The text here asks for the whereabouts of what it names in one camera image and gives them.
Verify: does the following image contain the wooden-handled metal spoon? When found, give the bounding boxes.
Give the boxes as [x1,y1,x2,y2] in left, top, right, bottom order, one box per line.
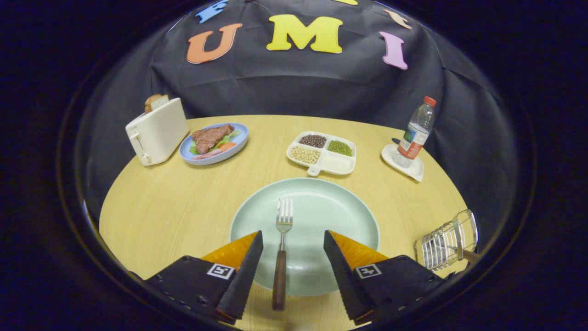
[448,246,483,265]

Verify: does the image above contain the clear red-capped water bottle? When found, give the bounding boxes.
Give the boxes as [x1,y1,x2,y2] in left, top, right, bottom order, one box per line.
[393,96,437,168]

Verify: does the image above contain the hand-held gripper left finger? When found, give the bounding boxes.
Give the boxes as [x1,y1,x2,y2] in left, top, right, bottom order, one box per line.
[145,230,264,321]

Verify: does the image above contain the wooden-handled metal fork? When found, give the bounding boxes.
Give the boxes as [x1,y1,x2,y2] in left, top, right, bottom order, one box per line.
[272,197,294,312]

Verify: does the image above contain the white toaster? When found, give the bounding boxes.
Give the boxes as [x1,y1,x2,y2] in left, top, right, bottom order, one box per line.
[125,97,190,166]

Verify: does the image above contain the blue plate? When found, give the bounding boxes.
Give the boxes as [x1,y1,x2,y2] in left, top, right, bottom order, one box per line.
[179,122,249,166]

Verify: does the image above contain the white square coaster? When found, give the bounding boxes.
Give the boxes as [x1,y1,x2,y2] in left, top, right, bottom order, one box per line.
[381,144,424,182]

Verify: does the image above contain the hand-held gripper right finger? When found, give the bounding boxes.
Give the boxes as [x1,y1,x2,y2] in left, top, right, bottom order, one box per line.
[323,230,445,322]

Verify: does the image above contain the dark brown beans portion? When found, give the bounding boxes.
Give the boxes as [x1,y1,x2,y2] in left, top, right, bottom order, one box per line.
[299,134,328,148]

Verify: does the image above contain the white divided tray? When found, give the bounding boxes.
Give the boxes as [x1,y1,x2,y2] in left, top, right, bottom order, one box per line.
[286,131,357,177]

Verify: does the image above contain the yellow soybeans portion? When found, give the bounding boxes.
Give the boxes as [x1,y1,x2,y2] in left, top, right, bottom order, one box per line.
[289,146,321,165]

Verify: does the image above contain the orange pink food slice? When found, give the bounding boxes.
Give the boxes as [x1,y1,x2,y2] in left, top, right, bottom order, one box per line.
[193,142,237,160]

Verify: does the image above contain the brown steak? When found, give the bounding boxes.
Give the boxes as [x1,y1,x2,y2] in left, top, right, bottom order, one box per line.
[192,124,235,154]

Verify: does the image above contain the green mung beans portion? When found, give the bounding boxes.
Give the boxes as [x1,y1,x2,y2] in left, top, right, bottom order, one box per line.
[327,140,353,157]

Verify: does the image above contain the black backdrop cloth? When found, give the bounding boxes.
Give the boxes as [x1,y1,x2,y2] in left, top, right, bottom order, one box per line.
[76,0,529,240]

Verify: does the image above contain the toast slice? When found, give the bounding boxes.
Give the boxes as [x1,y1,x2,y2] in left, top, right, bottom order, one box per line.
[145,94,170,114]

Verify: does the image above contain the metal cutlery rack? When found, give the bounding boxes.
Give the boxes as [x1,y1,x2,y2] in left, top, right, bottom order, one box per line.
[415,209,479,272]

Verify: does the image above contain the pale green plate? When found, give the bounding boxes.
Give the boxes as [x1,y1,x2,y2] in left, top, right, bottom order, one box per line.
[229,177,380,297]

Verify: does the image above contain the green lettuce leaf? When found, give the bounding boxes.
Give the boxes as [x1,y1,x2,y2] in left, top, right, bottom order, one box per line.
[189,130,242,155]

